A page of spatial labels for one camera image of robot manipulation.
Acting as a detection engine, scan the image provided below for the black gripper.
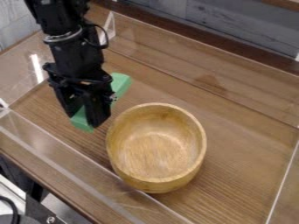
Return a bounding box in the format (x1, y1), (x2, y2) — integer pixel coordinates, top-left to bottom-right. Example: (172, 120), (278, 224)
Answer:
(43, 30), (113, 128)

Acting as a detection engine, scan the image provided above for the green rectangular block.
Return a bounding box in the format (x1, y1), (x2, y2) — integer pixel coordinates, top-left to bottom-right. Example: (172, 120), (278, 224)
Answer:
(69, 73), (132, 132)

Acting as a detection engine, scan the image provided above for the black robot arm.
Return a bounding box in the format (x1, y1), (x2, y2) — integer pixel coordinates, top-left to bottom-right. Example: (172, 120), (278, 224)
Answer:
(24, 0), (115, 128)

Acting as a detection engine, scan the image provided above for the brown wooden bowl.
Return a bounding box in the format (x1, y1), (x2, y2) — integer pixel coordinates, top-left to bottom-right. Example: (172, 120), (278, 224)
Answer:
(107, 102), (207, 193)

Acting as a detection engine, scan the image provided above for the clear acrylic tray wall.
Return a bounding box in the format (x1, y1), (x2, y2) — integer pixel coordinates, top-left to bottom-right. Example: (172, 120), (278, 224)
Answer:
(0, 110), (193, 224)

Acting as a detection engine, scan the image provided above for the clear acrylic corner bracket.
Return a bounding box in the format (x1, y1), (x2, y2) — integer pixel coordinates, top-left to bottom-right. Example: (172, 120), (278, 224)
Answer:
(97, 12), (116, 45)

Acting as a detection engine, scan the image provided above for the black metal table frame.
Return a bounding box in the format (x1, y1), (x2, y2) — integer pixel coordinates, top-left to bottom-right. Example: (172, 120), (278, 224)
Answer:
(0, 156), (92, 224)

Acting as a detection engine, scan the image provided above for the black cable bottom left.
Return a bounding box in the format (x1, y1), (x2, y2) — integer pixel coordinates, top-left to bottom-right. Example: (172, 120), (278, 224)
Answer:
(0, 195), (20, 224)

